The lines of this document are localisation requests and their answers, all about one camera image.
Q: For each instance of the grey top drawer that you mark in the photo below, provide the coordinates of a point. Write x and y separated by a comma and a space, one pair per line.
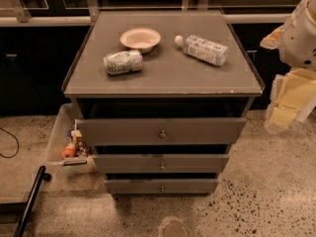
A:
160, 131

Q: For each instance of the orange toy in bin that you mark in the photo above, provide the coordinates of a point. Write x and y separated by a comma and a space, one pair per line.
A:
68, 152

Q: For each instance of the white plastic bottle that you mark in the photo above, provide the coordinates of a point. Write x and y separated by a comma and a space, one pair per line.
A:
203, 49

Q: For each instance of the grey drawer cabinet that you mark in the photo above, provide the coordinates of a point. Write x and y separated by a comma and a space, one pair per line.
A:
171, 84

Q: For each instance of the clear plastic storage bin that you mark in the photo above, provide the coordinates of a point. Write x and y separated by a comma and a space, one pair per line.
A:
59, 140

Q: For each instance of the crushed green white can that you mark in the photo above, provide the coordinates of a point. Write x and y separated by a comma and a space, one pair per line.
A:
123, 62

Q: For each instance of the grey middle drawer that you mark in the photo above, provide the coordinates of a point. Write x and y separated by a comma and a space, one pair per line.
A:
161, 163

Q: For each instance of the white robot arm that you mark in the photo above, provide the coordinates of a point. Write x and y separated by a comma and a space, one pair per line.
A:
297, 43

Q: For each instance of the grey bottom drawer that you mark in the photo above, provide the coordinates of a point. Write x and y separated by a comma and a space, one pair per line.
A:
162, 186

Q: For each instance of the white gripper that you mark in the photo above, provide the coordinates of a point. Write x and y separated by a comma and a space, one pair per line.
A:
300, 41

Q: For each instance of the white paper bowl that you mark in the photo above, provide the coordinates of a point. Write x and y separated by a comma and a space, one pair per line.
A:
142, 39

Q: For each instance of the metal railing frame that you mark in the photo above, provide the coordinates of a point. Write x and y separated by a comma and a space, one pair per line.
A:
42, 13

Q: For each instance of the small toy items in bin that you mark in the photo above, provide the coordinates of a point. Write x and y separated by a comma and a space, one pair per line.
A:
76, 143

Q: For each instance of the black metal bar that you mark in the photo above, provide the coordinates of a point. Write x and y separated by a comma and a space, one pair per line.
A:
42, 175

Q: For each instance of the grey drawer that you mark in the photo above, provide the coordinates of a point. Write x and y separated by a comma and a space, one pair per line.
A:
162, 186
161, 163
160, 131

